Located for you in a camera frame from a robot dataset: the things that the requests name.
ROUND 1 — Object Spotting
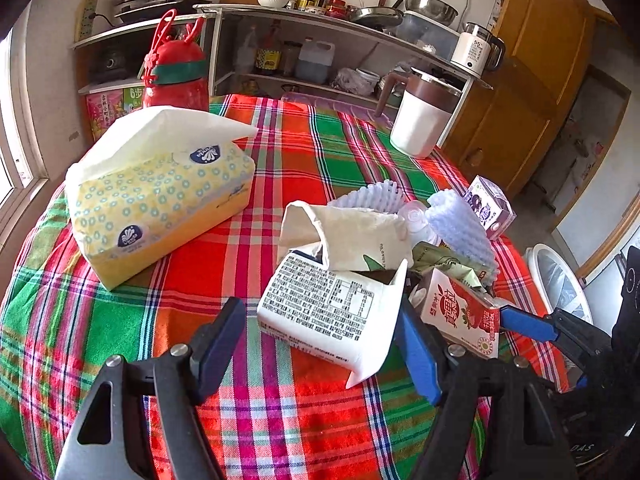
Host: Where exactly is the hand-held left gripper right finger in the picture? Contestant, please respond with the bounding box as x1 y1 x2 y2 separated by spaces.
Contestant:
397 300 571 480

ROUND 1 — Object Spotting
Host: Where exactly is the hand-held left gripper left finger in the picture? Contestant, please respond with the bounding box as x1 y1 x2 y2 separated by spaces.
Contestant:
55 297 247 480

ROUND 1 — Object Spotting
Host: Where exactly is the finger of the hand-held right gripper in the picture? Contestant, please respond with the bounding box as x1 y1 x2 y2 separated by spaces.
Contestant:
500 305 613 386

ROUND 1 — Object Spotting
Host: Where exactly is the red drink carton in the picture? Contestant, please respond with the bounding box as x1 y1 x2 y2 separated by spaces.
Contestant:
409 267 502 360

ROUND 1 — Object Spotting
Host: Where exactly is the white waste bin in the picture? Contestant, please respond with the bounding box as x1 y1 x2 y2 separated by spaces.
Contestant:
525 243 594 328

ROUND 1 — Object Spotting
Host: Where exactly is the white carton with label text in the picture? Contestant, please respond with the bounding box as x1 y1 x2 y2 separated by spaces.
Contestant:
256 249 412 390

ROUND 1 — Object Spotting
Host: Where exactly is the clear plastic cup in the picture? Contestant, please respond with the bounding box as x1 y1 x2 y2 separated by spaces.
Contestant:
400 199 442 247

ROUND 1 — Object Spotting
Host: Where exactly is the yellow green snack packet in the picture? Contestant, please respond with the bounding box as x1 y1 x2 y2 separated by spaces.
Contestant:
412 241 493 291

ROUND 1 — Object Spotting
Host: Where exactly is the white foam fruit net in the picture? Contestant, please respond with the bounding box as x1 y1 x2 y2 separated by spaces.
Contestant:
426 189 501 282
327 185 407 217

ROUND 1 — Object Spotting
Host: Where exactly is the purple drink carton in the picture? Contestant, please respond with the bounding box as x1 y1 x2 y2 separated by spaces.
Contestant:
462 175 517 241

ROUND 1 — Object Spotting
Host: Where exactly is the crumpled white paper carton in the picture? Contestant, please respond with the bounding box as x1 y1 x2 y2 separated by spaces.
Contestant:
277 200 415 272

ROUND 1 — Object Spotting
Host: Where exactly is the yellow tissue pack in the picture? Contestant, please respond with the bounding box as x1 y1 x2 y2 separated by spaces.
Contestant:
65 106 259 291

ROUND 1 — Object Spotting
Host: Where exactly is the plaid tablecloth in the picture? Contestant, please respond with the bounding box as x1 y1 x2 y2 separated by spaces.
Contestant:
0 94 571 480

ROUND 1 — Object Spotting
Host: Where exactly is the white jug with brown lid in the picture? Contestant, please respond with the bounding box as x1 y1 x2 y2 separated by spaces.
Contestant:
376 66 463 157

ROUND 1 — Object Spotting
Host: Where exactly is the printed cardboard box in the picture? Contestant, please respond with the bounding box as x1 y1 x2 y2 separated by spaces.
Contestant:
85 85 148 141

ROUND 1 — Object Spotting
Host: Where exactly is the pink plastic stool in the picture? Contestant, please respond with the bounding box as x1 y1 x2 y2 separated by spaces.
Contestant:
280 91 386 118

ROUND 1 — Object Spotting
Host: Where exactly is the red antler-lid bottle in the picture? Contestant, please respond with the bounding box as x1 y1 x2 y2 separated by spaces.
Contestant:
141 8 210 112

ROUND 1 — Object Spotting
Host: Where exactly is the wooden cabinet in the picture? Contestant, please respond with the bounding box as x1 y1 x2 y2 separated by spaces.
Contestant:
442 0 608 196

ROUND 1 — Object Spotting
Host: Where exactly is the white electric kettle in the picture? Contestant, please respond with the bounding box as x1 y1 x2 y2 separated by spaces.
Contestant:
450 22 507 79

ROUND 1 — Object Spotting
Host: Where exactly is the clear oil bottle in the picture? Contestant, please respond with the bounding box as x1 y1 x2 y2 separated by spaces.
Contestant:
235 27 258 76

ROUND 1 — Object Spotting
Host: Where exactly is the dark glass jar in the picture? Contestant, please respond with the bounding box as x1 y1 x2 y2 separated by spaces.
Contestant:
281 40 301 77

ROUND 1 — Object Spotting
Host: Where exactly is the crumpled plastic bag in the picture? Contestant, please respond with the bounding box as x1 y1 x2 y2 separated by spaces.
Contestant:
331 66 381 97

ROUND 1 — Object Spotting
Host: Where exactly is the soy sauce bottle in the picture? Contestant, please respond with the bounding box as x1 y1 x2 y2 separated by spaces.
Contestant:
255 20 282 77

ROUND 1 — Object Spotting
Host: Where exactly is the black stove appliance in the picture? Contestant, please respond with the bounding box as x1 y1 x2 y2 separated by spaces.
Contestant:
92 42 131 83

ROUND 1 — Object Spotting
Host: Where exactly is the clear plastic storage box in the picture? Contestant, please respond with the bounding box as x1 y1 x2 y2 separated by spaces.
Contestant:
400 10 461 58

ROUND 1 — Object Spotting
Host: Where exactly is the grey kitchen shelf unit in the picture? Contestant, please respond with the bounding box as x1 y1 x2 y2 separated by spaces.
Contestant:
192 2 493 126
70 12 218 96

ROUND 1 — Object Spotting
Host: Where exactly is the black induction cooker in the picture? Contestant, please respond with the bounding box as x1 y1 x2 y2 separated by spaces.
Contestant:
112 0 213 23

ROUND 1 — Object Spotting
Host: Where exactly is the steel mixing bowl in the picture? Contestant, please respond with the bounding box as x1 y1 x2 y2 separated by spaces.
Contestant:
404 0 459 26

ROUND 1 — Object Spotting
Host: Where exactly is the frying pan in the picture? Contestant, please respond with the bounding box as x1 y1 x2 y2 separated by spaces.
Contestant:
350 0 405 26

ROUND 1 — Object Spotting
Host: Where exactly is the power strip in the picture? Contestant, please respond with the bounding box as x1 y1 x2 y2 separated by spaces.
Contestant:
75 0 98 43

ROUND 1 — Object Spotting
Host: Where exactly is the window frame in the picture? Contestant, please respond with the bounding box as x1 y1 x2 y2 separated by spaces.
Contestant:
0 25 48 246

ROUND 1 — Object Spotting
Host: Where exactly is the plastic jug with handle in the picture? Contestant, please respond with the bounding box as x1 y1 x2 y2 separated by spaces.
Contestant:
295 37 335 82

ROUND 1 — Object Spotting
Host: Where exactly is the wall calendar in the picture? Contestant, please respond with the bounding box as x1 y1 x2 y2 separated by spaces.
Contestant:
487 0 513 31

